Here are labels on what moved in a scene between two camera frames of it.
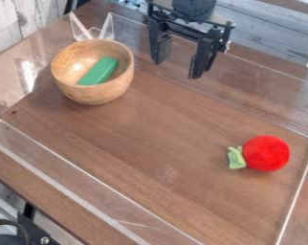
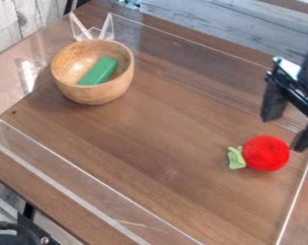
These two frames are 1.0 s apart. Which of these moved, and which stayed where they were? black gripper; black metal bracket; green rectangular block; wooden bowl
Moved: black gripper
Stayed: black metal bracket; green rectangular block; wooden bowl
